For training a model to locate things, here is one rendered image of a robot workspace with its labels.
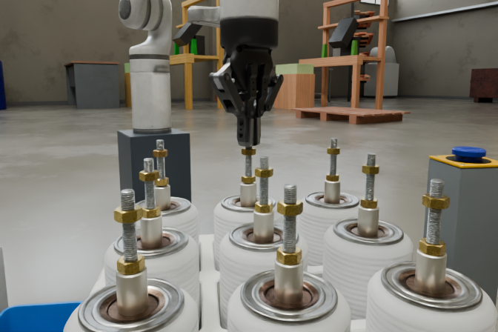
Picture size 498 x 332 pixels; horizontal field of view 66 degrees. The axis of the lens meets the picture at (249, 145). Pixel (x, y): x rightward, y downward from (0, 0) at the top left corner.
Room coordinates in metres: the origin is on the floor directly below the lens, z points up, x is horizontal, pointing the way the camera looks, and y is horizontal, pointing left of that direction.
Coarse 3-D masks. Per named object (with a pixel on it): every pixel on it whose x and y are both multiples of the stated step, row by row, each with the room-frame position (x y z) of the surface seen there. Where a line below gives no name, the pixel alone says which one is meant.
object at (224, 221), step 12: (276, 204) 0.51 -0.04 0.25; (216, 216) 0.49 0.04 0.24; (228, 216) 0.48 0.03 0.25; (240, 216) 0.47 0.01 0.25; (252, 216) 0.47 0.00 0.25; (276, 216) 0.48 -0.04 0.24; (216, 228) 0.49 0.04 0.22; (228, 228) 0.47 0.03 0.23; (216, 240) 0.49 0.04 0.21; (216, 252) 0.49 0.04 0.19; (216, 264) 0.49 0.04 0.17
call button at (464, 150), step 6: (456, 150) 0.50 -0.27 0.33; (462, 150) 0.50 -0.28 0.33; (468, 150) 0.49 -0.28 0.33; (474, 150) 0.49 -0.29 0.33; (480, 150) 0.49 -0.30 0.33; (456, 156) 0.51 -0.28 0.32; (462, 156) 0.50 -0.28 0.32; (468, 156) 0.49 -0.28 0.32; (474, 156) 0.49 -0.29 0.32; (480, 156) 0.49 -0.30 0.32
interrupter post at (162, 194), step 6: (156, 186) 0.50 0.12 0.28; (168, 186) 0.50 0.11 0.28; (156, 192) 0.49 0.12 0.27; (162, 192) 0.49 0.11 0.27; (168, 192) 0.49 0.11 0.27; (156, 198) 0.49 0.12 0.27; (162, 198) 0.49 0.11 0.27; (168, 198) 0.49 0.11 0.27; (156, 204) 0.49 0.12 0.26; (162, 204) 0.49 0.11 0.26; (168, 204) 0.49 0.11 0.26
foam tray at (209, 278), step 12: (204, 240) 0.56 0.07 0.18; (204, 252) 0.51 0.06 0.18; (204, 264) 0.48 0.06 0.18; (204, 276) 0.44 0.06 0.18; (216, 276) 0.44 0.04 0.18; (96, 288) 0.42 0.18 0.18; (204, 288) 0.42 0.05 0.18; (216, 288) 0.42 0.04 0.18; (204, 300) 0.39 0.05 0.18; (216, 300) 0.39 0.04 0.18; (204, 312) 0.37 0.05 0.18; (216, 312) 0.37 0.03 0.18; (204, 324) 0.35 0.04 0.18; (216, 324) 0.35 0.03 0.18; (360, 324) 0.35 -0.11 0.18
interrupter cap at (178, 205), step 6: (174, 198) 0.53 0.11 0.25; (180, 198) 0.53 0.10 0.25; (138, 204) 0.50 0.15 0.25; (144, 204) 0.50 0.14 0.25; (174, 204) 0.51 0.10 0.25; (180, 204) 0.51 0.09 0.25; (186, 204) 0.50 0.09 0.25; (162, 210) 0.48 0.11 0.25; (168, 210) 0.48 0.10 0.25; (174, 210) 0.48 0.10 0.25; (180, 210) 0.47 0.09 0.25; (186, 210) 0.48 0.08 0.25; (162, 216) 0.46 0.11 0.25
